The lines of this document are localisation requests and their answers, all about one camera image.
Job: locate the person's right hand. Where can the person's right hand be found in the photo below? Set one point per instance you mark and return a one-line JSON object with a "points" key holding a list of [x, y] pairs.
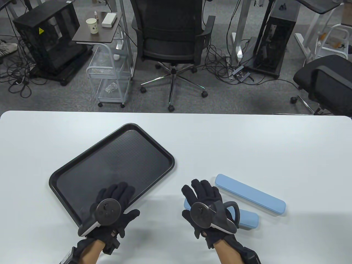
{"points": [[203, 192]]}

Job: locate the person's left hand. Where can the person's left hand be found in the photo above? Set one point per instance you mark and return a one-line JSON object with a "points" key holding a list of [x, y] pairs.
{"points": [[121, 192]]}

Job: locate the black white hand controller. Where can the black white hand controller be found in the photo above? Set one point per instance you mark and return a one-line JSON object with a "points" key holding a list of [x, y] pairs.
{"points": [[107, 211], [202, 214]]}

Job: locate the blue sliding lunch box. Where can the blue sliding lunch box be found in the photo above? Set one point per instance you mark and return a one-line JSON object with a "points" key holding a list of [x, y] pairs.
{"points": [[250, 196], [247, 218]]}

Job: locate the person's left forearm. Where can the person's left forearm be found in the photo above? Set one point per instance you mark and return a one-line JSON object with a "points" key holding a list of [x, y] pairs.
{"points": [[90, 253]]}

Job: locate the person's right forearm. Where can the person's right forearm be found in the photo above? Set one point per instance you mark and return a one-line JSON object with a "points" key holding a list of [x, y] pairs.
{"points": [[228, 253]]}

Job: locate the black plastic tray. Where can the black plastic tray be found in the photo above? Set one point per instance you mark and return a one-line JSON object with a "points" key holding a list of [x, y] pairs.
{"points": [[123, 159]]}

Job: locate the black labelled wrist box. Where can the black labelled wrist box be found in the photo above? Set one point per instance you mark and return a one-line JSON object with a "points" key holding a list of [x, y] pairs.
{"points": [[68, 257], [251, 255]]}

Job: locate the crumpled clear plastic bag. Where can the crumpled clear plastic bag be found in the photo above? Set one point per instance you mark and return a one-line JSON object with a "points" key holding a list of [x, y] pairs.
{"points": [[110, 87]]}

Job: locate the grey power strip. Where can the grey power strip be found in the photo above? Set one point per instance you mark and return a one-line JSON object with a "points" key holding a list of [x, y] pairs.
{"points": [[238, 72]]}

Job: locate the black wheeled platform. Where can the black wheeled platform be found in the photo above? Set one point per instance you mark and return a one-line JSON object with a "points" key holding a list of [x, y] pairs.
{"points": [[68, 74]]}

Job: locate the grey flat panel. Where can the grey flat panel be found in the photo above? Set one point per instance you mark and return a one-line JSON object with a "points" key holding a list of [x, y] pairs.
{"points": [[250, 52]]}

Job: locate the brown side table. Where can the brown side table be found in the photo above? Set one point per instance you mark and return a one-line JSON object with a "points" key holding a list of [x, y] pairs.
{"points": [[90, 37]]}

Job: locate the black grey computer tower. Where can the black grey computer tower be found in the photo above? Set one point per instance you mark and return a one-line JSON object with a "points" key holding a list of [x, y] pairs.
{"points": [[275, 44]]}

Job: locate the black computer case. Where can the black computer case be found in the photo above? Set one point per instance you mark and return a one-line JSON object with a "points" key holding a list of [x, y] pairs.
{"points": [[55, 41]]}

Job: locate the grey metal pole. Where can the grey metal pole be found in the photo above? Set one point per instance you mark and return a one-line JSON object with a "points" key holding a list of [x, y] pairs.
{"points": [[124, 27]]}

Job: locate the black mesh office chair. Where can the black mesh office chair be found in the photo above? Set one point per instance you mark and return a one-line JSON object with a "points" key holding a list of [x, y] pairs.
{"points": [[170, 30]]}

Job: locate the white paper cup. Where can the white paper cup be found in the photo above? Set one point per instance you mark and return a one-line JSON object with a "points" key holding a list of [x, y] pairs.
{"points": [[92, 27]]}

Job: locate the black padded office chair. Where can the black padded office chair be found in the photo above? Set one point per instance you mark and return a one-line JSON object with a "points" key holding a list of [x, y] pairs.
{"points": [[330, 79]]}

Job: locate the white flat box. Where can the white flat box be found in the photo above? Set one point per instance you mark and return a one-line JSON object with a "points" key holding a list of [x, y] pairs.
{"points": [[109, 20]]}

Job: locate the white desk leg with foot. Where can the white desk leg with foot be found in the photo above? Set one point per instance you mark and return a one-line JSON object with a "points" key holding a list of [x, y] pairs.
{"points": [[302, 45]]}

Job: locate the dark grey desk top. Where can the dark grey desk top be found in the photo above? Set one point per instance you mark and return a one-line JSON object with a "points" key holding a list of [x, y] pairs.
{"points": [[319, 7]]}

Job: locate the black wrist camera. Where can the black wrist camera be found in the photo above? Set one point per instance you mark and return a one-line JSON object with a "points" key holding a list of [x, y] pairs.
{"points": [[111, 244]]}

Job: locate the white tubular stool frame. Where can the white tubular stool frame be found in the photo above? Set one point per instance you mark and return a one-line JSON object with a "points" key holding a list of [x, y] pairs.
{"points": [[338, 26]]}

